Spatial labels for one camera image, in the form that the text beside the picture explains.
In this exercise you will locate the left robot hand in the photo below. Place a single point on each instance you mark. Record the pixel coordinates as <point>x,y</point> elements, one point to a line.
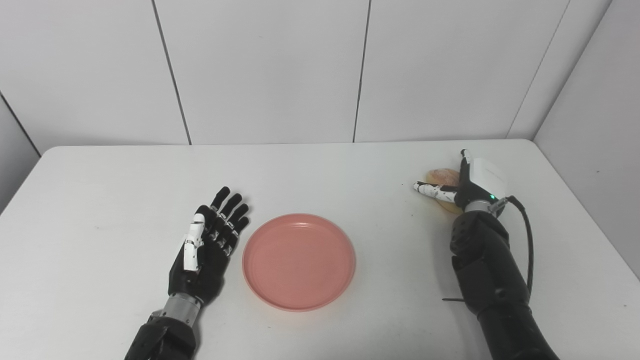
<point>207,250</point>

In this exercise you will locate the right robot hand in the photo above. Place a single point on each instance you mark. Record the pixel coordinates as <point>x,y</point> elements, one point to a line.
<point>475,185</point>

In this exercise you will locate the bread roll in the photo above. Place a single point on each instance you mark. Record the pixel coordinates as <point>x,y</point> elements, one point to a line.
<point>442,177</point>

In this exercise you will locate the pink plate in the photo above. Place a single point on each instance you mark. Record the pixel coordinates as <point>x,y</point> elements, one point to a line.
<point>299,261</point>

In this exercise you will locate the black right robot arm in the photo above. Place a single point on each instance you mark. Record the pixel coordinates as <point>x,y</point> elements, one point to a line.
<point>495,285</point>

